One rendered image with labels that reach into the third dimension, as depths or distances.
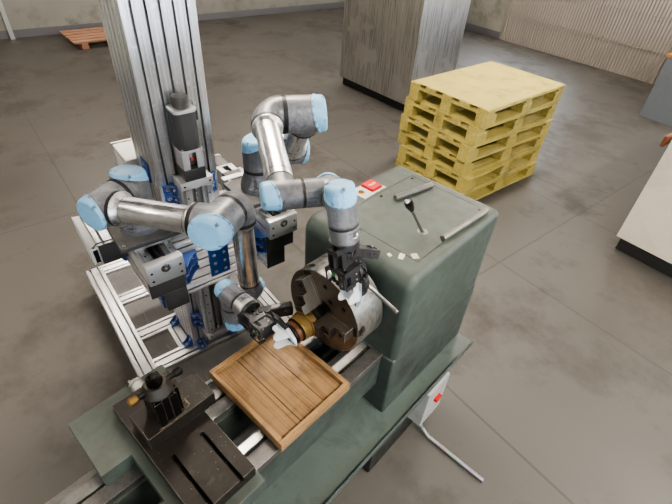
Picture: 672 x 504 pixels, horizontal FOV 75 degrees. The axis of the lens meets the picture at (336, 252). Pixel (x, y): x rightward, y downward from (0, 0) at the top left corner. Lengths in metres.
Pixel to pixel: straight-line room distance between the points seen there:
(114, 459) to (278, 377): 0.52
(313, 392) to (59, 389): 1.71
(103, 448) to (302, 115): 1.11
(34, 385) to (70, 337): 0.34
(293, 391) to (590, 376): 2.07
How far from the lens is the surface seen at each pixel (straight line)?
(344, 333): 1.39
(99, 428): 1.53
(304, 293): 1.41
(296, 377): 1.55
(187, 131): 1.75
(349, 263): 1.12
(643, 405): 3.18
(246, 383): 1.55
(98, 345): 3.02
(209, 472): 1.33
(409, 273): 1.40
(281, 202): 1.10
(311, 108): 1.42
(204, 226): 1.30
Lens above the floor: 2.16
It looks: 39 degrees down
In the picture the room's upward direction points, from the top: 4 degrees clockwise
